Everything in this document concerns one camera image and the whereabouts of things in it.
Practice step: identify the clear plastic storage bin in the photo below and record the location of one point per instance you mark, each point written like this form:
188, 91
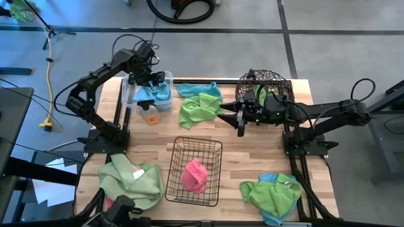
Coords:
126, 94

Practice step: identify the pale green microfiber towel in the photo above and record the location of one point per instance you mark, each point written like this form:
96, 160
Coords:
151, 195
120, 176

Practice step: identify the white paper sheets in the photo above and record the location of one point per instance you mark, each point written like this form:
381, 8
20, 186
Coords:
53, 192

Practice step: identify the teal blue microfiber towel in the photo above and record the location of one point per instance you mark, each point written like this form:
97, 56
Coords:
164, 94
192, 89
268, 177

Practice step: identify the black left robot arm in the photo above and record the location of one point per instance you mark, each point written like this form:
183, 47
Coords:
94, 75

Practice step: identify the black tripod stand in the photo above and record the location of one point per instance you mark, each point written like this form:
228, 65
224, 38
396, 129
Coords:
52, 32

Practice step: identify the clear bottle with orange label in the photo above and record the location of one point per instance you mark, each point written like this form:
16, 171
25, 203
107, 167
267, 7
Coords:
151, 117

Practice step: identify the dark grey desk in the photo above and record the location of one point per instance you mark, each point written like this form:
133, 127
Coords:
12, 126

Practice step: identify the pink microfiber towel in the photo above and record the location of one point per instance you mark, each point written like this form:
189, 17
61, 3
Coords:
109, 202
194, 176

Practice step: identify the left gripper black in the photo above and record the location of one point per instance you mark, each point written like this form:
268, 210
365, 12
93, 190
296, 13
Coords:
145, 74

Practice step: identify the grey desk frame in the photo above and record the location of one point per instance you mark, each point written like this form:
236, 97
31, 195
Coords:
388, 142

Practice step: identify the black floor bar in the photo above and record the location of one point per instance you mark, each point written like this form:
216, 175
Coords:
15, 71

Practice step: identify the green cloth bundle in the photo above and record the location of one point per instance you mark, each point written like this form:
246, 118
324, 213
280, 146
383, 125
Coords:
22, 14

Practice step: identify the light blue microfiber towel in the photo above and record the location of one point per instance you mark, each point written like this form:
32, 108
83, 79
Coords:
143, 94

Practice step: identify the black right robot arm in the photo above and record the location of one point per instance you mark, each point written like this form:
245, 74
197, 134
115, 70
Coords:
328, 110

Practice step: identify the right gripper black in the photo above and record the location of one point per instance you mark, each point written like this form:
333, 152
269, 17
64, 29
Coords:
268, 112

